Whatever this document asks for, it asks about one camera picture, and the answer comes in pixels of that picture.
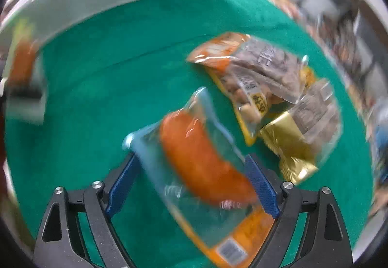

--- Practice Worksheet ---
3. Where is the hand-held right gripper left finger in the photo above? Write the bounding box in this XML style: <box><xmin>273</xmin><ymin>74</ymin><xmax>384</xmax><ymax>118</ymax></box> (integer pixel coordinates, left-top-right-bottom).
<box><xmin>33</xmin><ymin>151</ymin><xmax>141</xmax><ymax>268</ymax></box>

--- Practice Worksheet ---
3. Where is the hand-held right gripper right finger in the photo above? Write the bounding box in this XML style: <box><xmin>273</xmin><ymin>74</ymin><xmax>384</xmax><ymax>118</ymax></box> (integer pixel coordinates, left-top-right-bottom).
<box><xmin>245</xmin><ymin>153</ymin><xmax>354</xmax><ymax>268</ymax></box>

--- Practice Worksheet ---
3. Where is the plain orange snack packet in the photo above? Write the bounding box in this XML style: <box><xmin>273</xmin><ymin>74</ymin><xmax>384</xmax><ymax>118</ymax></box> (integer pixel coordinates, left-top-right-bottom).
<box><xmin>8</xmin><ymin>18</ymin><xmax>41</xmax><ymax>87</ymax></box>

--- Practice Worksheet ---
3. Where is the clear sausage packet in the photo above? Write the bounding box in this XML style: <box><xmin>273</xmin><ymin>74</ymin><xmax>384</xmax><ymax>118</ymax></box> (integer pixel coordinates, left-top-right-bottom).
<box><xmin>123</xmin><ymin>87</ymin><xmax>276</xmax><ymax>267</ymax></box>

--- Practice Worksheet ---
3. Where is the yellow-edged clear peanut packet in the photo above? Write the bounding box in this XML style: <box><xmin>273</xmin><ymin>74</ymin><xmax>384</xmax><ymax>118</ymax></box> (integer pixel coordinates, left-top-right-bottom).
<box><xmin>209</xmin><ymin>68</ymin><xmax>291</xmax><ymax>147</ymax></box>

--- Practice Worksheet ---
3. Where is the gold snack packet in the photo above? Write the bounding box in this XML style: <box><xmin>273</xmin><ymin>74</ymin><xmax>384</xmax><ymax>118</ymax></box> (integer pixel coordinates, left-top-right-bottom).
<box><xmin>259</xmin><ymin>78</ymin><xmax>344</xmax><ymax>185</ymax></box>

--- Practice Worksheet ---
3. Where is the orange packet with grey label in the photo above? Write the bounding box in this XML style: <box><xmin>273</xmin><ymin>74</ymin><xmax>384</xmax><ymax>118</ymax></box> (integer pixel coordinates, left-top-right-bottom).
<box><xmin>186</xmin><ymin>32</ymin><xmax>310</xmax><ymax>105</ymax></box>

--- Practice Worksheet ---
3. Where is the grey pillow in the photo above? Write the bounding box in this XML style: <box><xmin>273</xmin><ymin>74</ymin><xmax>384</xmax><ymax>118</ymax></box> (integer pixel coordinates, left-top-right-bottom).
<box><xmin>303</xmin><ymin>0</ymin><xmax>360</xmax><ymax>23</ymax></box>

